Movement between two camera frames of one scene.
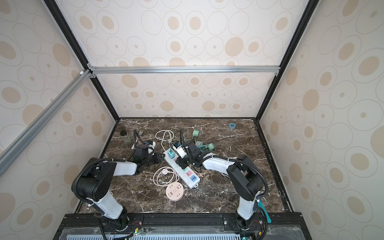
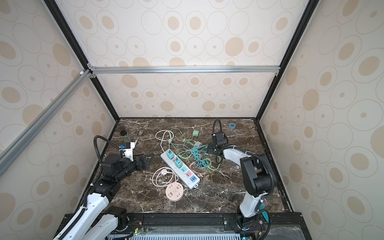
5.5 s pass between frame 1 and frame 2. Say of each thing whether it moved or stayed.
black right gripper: moved
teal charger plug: stayed
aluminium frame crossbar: stayed
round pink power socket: stayed
